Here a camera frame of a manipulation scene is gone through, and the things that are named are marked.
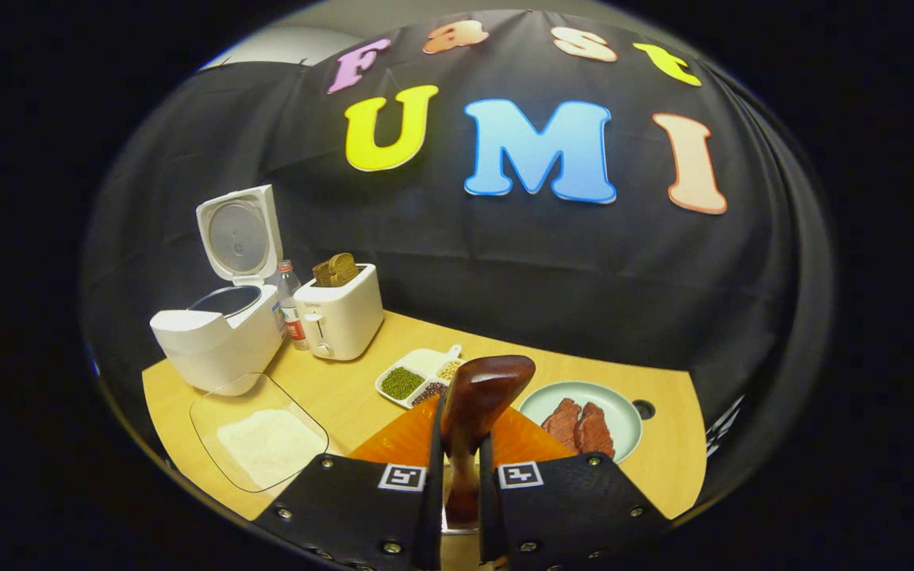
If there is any black backdrop cloth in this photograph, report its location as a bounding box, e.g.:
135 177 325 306
80 10 835 508

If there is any brown wooden spoon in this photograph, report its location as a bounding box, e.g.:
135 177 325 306
440 354 537 528

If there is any white toaster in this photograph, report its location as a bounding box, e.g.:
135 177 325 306
294 263 385 362

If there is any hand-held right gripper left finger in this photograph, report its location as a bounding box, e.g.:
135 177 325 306
253 394 446 571

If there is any white divided grain dish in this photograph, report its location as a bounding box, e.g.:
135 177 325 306
375 344 466 409

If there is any pale green plate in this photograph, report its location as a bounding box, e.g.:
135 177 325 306
519 381 643 465

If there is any red meat piece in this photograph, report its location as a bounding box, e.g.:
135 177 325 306
574 402 616 458
541 398 583 453

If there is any clear glass tray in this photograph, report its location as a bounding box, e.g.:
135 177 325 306
190 373 329 493

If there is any white rice cooker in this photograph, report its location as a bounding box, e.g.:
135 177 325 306
149 185 288 395

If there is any red label plastic bottle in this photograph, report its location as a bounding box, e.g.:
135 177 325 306
276 260 309 351

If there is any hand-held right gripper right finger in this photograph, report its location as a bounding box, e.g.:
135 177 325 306
478 404 672 571

